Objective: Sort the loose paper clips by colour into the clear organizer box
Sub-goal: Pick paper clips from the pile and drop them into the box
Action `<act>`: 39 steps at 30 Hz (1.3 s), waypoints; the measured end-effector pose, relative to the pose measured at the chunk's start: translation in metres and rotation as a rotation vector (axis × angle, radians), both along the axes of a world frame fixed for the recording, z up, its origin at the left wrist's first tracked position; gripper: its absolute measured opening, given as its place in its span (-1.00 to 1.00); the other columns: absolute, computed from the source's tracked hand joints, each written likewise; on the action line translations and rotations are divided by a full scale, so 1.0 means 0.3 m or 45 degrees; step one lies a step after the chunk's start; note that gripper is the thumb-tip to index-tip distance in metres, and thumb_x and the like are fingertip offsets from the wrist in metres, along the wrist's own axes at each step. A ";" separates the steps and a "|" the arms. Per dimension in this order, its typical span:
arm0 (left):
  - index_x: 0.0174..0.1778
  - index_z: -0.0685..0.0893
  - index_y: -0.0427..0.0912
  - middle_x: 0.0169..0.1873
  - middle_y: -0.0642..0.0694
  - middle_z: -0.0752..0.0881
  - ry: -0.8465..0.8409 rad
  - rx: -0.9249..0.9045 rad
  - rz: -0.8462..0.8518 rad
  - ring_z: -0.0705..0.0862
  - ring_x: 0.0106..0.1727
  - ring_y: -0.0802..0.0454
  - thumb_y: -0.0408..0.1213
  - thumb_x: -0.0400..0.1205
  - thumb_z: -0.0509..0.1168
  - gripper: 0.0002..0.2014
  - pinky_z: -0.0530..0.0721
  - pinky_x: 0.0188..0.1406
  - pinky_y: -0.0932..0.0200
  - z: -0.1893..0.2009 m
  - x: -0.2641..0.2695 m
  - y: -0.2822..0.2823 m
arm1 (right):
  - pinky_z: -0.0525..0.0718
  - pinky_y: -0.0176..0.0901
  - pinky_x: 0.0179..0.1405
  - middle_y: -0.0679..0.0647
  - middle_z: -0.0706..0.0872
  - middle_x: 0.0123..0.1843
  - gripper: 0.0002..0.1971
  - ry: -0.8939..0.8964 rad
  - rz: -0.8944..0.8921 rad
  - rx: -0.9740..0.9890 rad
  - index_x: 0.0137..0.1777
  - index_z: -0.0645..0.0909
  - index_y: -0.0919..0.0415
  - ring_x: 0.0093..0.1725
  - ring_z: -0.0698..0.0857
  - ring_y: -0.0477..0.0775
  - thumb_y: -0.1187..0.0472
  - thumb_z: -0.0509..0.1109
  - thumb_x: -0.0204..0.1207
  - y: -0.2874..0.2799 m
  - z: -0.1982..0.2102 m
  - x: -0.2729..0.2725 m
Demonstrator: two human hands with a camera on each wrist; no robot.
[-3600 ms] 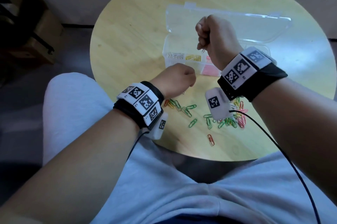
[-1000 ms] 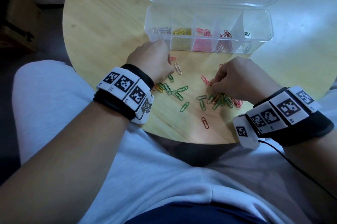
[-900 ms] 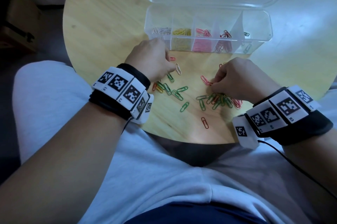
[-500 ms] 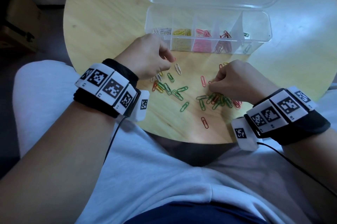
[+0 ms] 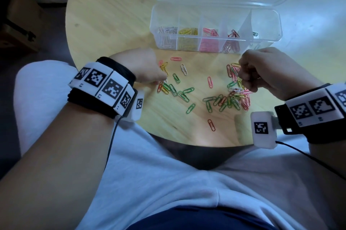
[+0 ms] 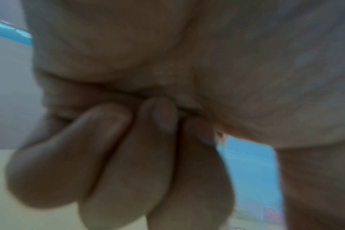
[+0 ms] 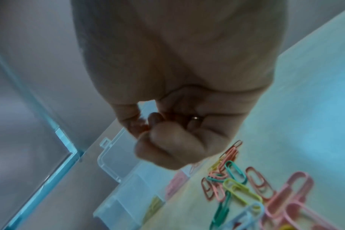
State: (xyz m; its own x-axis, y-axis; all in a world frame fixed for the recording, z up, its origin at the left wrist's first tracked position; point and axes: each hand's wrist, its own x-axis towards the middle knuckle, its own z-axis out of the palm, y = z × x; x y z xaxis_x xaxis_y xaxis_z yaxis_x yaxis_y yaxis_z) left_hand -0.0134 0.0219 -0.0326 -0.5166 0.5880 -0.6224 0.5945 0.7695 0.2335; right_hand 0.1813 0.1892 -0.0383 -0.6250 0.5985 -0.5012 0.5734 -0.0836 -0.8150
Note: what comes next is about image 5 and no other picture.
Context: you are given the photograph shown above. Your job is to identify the heap of red paper clips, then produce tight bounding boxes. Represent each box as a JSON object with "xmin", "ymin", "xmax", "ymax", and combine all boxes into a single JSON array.
[{"xmin": 222, "ymin": 29, "xmax": 241, "ymax": 53}]

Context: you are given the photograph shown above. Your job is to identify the black right wristband white markers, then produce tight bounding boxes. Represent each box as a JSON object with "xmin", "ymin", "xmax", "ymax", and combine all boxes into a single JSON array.
[{"xmin": 274, "ymin": 82, "xmax": 346, "ymax": 144}]

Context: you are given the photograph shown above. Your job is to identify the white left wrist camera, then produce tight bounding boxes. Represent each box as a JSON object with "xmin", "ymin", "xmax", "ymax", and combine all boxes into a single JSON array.
[{"xmin": 123, "ymin": 89, "xmax": 145, "ymax": 122}]

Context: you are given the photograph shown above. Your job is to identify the person's right forearm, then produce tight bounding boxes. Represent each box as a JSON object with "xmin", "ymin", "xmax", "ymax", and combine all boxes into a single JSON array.
[{"xmin": 308, "ymin": 140, "xmax": 346, "ymax": 230}]

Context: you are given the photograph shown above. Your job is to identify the black left camera cable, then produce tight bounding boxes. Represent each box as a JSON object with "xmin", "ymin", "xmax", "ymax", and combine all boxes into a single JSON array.
[{"xmin": 104, "ymin": 116, "xmax": 124, "ymax": 171}]

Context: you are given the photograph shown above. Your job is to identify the dark blue shirt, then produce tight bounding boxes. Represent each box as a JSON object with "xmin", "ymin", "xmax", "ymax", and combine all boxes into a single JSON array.
[{"xmin": 127, "ymin": 205, "xmax": 276, "ymax": 230}]

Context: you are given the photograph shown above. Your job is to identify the heap of pink paper clips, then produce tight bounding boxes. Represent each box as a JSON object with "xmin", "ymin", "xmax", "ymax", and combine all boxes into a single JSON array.
[{"xmin": 199, "ymin": 27, "xmax": 219, "ymax": 52}]

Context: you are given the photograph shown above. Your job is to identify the heap of white paper clips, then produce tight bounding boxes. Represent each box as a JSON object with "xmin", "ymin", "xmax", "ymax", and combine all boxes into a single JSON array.
[{"xmin": 158, "ymin": 26, "xmax": 178, "ymax": 49}]

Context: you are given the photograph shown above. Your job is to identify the pile of coloured paper clips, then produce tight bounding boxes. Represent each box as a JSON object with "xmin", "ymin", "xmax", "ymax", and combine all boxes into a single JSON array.
[{"xmin": 156, "ymin": 57, "xmax": 253, "ymax": 132}]

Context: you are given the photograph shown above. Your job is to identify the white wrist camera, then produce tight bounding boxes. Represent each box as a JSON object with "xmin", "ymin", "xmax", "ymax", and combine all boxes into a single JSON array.
[
  {"xmin": 250, "ymin": 111, "xmax": 279, "ymax": 149},
  {"xmin": 123, "ymin": 89, "xmax": 145, "ymax": 122}
]

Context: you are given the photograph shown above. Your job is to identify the black right camera cable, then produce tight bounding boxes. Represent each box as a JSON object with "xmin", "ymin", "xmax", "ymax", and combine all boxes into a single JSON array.
[{"xmin": 275, "ymin": 140, "xmax": 346, "ymax": 180}]

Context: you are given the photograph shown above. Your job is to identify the black wristband white markers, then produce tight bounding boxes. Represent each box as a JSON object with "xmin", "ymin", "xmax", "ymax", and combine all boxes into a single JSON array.
[
  {"xmin": 274, "ymin": 82, "xmax": 346, "ymax": 144},
  {"xmin": 67, "ymin": 57, "xmax": 145, "ymax": 122}
]

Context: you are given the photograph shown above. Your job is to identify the person's left hand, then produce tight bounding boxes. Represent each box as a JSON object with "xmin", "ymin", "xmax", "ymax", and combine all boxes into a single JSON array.
[{"xmin": 109, "ymin": 47, "xmax": 168, "ymax": 85}]

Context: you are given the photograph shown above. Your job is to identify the black camera cable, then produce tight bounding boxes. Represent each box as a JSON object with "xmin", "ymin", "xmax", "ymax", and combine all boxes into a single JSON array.
[
  {"xmin": 275, "ymin": 140, "xmax": 346, "ymax": 180},
  {"xmin": 104, "ymin": 116, "xmax": 124, "ymax": 171}
]

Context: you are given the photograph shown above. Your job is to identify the person's left forearm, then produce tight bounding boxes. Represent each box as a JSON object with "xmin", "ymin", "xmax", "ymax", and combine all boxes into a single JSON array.
[{"xmin": 0, "ymin": 102, "xmax": 117, "ymax": 230}]

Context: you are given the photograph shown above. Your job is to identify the black left wristband white markers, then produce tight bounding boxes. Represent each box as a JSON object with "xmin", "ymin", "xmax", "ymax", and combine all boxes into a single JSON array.
[{"xmin": 67, "ymin": 57, "xmax": 145, "ymax": 122}]

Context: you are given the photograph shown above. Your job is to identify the heap of yellow paper clips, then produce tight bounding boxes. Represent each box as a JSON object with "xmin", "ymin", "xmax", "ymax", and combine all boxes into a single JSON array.
[{"xmin": 178, "ymin": 27, "xmax": 199, "ymax": 51}]

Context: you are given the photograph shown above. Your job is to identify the brown cardboard box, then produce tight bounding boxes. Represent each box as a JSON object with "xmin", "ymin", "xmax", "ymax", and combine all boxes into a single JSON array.
[{"xmin": 0, "ymin": 0, "xmax": 44, "ymax": 52}]

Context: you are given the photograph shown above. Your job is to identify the person's right hand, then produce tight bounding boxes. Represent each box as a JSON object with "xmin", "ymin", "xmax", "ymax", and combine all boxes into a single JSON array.
[{"xmin": 238, "ymin": 47, "xmax": 324, "ymax": 101}]

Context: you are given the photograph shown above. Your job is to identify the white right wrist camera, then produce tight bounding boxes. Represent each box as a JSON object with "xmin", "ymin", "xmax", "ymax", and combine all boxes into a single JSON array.
[{"xmin": 250, "ymin": 111, "xmax": 279, "ymax": 149}]

